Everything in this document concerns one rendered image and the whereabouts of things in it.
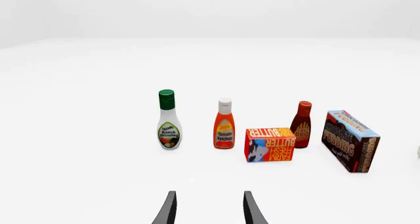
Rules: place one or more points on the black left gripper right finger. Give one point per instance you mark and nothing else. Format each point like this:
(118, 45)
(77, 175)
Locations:
(252, 210)

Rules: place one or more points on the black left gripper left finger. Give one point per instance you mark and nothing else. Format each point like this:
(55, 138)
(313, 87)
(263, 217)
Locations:
(167, 210)

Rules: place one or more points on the red butter box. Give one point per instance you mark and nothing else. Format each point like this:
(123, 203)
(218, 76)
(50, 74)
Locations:
(269, 146)

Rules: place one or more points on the tomato ketchup bottle white cap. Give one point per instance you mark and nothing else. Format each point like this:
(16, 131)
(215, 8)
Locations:
(224, 128)

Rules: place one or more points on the ranch dressing bottle green cap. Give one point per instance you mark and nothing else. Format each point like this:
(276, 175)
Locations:
(169, 122)

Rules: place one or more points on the brown BBQ sauce bottle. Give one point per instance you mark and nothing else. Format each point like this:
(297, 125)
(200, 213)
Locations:
(302, 128)

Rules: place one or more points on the brown chocolate pudding box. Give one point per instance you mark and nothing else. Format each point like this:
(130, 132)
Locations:
(349, 140)

